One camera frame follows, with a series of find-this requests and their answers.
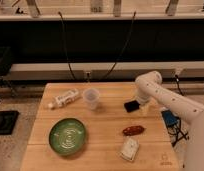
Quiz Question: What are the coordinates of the green ceramic plate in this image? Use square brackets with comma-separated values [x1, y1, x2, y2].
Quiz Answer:
[49, 118, 87, 156]

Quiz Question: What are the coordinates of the translucent plastic cup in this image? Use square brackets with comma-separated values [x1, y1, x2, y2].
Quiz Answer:
[82, 88, 100, 110]

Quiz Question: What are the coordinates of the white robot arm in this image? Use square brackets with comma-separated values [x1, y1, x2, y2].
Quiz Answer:
[135, 71, 204, 171]

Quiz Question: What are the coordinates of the left black hanging cable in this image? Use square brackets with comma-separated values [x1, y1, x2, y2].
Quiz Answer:
[57, 11, 77, 81]

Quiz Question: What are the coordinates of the red-brown snack packet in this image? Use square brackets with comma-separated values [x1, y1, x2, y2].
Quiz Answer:
[123, 126, 145, 136]

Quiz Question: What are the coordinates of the black floor cable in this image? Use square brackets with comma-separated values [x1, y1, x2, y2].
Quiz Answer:
[167, 116, 190, 148]

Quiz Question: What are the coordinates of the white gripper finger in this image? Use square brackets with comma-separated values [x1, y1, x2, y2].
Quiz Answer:
[140, 104, 150, 114]

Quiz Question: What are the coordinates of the black hanging cable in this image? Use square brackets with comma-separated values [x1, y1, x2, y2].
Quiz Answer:
[99, 10, 137, 82]
[57, 11, 77, 81]

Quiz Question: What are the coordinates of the black floor mat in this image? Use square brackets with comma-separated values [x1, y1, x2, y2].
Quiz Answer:
[0, 110, 19, 135]

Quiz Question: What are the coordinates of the white wall outlet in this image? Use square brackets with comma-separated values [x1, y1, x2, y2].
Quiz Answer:
[84, 71, 91, 81]

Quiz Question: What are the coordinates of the blue connector box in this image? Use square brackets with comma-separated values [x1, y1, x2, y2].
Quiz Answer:
[162, 110, 178, 127]

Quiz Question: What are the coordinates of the dark chair at left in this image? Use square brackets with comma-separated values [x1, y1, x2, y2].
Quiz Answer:
[0, 46, 16, 97]

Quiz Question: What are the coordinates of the black eraser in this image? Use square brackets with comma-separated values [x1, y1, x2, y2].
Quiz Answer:
[124, 100, 140, 113]

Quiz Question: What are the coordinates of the right black hanging cable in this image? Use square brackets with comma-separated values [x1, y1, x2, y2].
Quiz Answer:
[99, 10, 137, 82]

